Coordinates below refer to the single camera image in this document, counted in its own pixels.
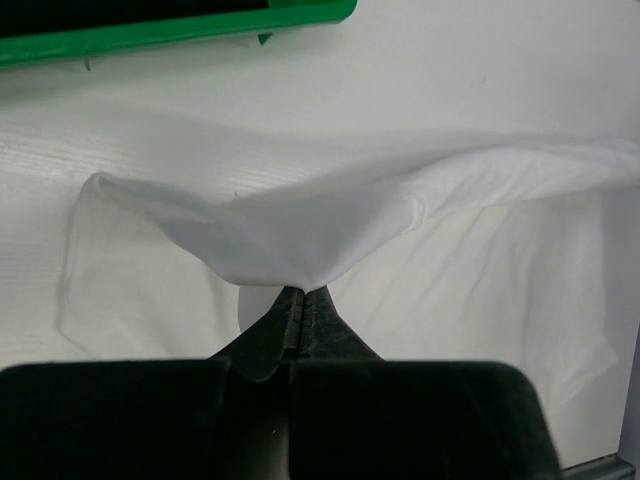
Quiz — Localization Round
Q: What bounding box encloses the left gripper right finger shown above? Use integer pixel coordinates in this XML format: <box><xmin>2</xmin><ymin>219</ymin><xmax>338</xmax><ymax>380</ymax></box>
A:
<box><xmin>299</xmin><ymin>287</ymin><xmax>381</xmax><ymax>361</ymax></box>

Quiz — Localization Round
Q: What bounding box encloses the black rolled t shirt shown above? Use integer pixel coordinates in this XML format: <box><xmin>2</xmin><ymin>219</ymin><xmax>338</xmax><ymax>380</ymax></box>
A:
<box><xmin>1</xmin><ymin>0</ymin><xmax>269</xmax><ymax>38</ymax></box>

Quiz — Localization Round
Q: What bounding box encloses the aluminium frame rail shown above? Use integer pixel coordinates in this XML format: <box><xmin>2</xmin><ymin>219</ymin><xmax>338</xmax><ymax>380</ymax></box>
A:
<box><xmin>562</xmin><ymin>454</ymin><xmax>636</xmax><ymax>480</ymax></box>

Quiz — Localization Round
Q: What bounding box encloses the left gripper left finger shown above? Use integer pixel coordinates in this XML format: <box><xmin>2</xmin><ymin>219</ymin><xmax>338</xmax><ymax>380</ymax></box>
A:
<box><xmin>212</xmin><ymin>287</ymin><xmax>305</xmax><ymax>383</ymax></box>

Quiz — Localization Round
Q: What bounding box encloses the green plastic bin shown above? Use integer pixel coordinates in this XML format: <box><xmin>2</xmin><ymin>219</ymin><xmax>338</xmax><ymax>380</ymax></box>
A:
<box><xmin>1</xmin><ymin>0</ymin><xmax>357</xmax><ymax>68</ymax></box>

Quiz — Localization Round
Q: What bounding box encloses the white t shirt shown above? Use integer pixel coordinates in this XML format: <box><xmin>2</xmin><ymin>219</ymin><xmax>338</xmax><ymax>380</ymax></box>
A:
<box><xmin>53</xmin><ymin>127</ymin><xmax>640</xmax><ymax>454</ymax></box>

